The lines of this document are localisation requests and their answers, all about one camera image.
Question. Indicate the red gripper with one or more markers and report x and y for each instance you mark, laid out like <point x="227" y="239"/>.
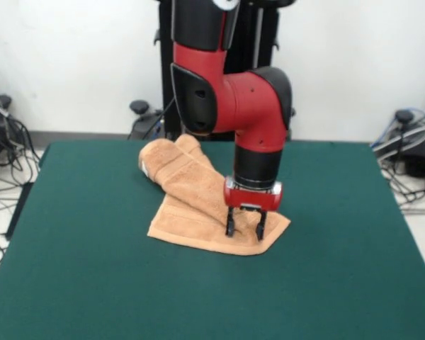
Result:
<point x="251" y="200"/>

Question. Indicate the tan terry towel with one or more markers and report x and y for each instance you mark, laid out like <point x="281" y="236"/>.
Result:
<point x="191" y="198"/>

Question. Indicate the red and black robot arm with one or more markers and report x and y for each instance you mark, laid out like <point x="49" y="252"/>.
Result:
<point x="248" y="106"/>

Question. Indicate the dark green table cloth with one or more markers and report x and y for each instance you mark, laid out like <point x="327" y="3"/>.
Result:
<point x="92" y="283"/>

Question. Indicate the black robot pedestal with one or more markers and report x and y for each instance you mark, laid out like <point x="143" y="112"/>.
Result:
<point x="163" y="71"/>

